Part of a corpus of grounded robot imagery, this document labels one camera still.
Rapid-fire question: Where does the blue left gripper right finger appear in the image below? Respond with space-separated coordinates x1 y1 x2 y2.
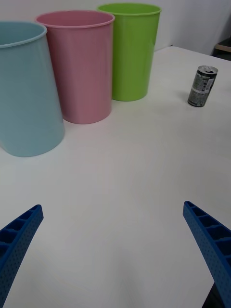
182 201 231 308

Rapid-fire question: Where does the pale blue plastic bin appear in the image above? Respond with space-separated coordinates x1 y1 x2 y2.
0 21 65 157

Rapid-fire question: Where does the green plastic bin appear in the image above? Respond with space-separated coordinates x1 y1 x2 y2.
97 2 162 102

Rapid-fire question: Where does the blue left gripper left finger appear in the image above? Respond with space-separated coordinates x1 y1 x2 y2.
0 204 44 308

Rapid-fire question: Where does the black drink can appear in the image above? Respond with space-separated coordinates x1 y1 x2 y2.
187 64 219 107

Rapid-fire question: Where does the pink plastic bin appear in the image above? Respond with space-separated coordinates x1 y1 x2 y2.
35 10 116 125

